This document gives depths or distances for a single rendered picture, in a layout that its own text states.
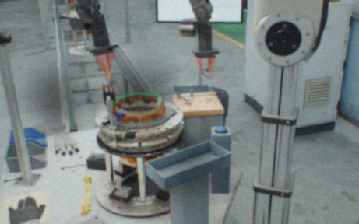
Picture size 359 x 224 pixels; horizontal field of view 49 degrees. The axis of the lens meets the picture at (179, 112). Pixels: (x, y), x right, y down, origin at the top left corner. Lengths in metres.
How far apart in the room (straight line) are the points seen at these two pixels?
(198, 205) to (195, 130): 0.41
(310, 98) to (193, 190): 2.58
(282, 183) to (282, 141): 0.15
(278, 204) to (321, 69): 2.42
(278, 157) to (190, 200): 0.31
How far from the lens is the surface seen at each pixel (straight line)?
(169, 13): 2.42
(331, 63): 3.73
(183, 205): 1.25
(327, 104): 3.86
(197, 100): 1.66
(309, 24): 1.11
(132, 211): 1.46
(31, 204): 1.60
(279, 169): 1.34
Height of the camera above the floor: 1.67
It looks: 23 degrees down
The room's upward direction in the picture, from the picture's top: 1 degrees counter-clockwise
